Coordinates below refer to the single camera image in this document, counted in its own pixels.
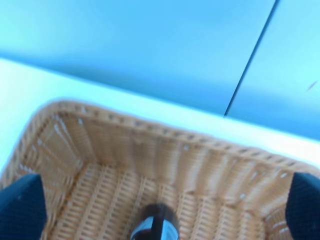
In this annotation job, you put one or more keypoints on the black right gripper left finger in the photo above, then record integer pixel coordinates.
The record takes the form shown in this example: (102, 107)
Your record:
(23, 209)

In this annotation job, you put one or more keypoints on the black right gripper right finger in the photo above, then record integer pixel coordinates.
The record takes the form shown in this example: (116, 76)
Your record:
(302, 211)

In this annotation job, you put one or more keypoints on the black tube with grey cap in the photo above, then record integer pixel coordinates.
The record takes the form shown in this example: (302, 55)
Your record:
(156, 221)

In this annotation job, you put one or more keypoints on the orange woven plastic basket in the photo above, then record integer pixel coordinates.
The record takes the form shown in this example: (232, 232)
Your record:
(99, 168)

